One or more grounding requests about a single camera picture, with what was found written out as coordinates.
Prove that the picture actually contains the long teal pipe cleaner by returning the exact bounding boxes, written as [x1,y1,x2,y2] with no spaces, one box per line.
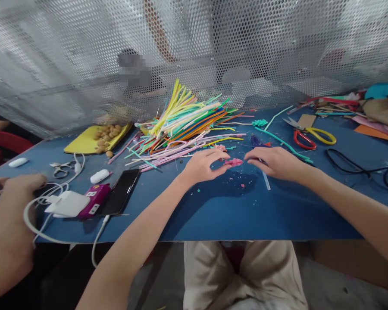
[254,126,315,164]

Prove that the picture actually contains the perforated metal screen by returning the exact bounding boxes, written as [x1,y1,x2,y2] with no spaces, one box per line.
[0,0,388,140]

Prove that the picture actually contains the black smartphone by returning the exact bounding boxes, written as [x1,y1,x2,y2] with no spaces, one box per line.
[98,168,141,217]

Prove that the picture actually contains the person's right thumb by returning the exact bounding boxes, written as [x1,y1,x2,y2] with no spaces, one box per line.
[245,159,269,170]

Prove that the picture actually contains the small silver scissors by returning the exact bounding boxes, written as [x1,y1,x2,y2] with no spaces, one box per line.
[50,160,77,180]

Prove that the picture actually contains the red chair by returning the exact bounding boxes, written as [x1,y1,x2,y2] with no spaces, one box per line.
[0,130,35,172]

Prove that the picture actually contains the person's left hand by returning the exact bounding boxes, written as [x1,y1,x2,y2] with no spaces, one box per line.
[180,148,236,187]

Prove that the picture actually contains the magenta power bank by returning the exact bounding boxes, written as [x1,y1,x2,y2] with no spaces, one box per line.
[77,183,113,221]

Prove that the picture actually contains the white earphone cable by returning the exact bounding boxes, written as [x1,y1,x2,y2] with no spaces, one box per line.
[35,152,86,207]

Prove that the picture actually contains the blue hot glue gun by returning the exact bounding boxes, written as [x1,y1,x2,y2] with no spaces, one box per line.
[250,133,273,150]

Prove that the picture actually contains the brown cardboard piece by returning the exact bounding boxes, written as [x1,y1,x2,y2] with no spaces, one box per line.
[296,113,317,128]

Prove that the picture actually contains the heap of brown wooden beads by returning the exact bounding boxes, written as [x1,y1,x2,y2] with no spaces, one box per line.
[93,124,123,159]

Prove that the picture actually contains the person's right hand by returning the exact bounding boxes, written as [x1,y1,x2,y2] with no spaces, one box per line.
[244,146,312,184]

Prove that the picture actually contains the white charger adapter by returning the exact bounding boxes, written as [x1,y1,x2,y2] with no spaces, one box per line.
[44,190,91,219]

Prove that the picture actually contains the heap of paper craft scraps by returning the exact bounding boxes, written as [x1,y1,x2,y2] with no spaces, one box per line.
[287,82,388,145]

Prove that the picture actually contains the person's right index finger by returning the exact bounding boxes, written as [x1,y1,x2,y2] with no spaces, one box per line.
[244,150,269,161]

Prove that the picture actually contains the thin white phone cable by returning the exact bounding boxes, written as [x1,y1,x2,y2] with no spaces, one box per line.
[91,214,112,268]

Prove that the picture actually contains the pile of colourful pipe cleaners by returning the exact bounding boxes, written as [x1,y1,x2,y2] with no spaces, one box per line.
[108,78,256,173]

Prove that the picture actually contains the cardboard box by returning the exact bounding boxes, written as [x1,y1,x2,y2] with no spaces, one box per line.
[293,239,388,293]

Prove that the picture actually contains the person's legs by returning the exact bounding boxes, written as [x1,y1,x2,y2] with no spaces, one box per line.
[182,240,308,310]

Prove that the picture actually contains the clear glue stick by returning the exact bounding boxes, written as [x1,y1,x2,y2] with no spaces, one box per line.
[260,170,272,192]

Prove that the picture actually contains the pale mint pipe cleaner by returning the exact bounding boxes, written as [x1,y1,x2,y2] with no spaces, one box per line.
[264,105,294,132]

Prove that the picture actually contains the orange paper sheet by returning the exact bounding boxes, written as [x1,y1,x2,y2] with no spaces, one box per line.
[354,124,388,145]

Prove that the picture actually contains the person's left thumb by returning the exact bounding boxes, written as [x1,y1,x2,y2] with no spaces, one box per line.
[210,164,236,179]

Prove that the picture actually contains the black cable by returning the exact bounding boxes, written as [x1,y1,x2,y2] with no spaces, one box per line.
[325,148,388,195]

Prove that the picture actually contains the white earbud case pink trim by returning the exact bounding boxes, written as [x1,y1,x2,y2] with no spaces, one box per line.
[89,169,111,185]

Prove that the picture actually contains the red and yellow scissors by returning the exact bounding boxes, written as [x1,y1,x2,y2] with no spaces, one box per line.
[282,116,338,151]

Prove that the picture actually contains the thick white charging cable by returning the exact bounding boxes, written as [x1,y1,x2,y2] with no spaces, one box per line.
[23,183,72,245]

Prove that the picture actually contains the yellow foam sheet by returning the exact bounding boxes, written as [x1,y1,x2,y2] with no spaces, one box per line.
[63,121,134,155]

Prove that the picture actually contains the person's left index finger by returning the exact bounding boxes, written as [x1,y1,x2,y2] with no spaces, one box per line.
[203,149,231,162]

